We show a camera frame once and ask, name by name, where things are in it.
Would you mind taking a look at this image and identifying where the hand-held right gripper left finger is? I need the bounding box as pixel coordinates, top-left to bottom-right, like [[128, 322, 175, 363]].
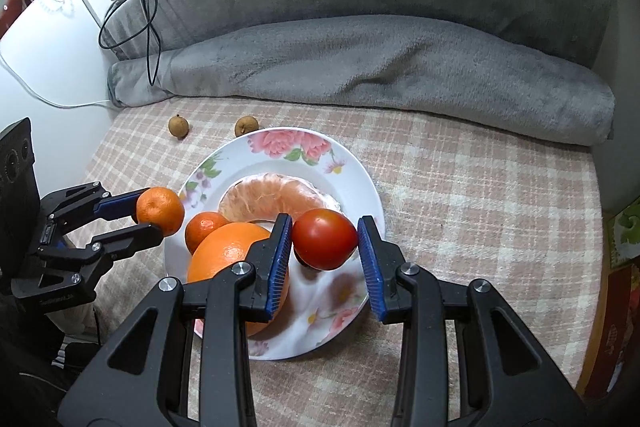
[[57, 213, 293, 427]]

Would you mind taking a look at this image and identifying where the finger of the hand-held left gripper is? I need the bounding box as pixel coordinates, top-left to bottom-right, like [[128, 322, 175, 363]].
[[10, 223, 165, 303], [42, 181, 146, 233]]

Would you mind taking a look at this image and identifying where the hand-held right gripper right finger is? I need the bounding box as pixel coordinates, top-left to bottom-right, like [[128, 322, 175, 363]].
[[356, 215, 591, 427]]

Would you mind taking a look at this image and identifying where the small mandarin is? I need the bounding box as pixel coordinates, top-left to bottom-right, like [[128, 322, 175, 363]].
[[136, 187, 186, 238], [185, 212, 231, 255]]

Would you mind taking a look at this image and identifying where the red tomato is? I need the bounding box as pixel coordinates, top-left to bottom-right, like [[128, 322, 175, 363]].
[[291, 208, 360, 271]]

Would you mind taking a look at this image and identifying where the large orange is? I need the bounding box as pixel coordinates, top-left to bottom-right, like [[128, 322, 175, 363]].
[[187, 222, 291, 337]]

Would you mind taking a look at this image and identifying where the white floral plate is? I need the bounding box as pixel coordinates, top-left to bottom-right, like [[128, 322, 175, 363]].
[[164, 127, 386, 360]]

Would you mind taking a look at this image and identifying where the brown longan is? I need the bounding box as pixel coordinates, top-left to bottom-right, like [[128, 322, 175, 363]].
[[235, 116, 260, 138], [168, 114, 190, 139]]

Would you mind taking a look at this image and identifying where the plaid tablecloth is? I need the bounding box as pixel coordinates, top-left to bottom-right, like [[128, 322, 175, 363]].
[[50, 94, 608, 427]]

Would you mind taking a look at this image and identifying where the rolled grey fleece blanket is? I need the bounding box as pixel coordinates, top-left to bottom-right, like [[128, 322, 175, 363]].
[[107, 14, 616, 145]]

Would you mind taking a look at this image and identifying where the red cardboard box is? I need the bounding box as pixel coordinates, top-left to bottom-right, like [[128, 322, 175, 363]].
[[580, 264, 640, 408]]

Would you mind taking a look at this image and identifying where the green snack package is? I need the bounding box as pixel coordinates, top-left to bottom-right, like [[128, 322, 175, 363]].
[[607, 207, 640, 270]]

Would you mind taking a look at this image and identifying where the white cable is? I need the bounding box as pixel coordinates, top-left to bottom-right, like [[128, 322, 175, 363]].
[[0, 52, 113, 108]]

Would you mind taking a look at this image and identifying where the black cable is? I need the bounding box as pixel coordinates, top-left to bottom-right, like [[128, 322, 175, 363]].
[[98, 0, 201, 88]]

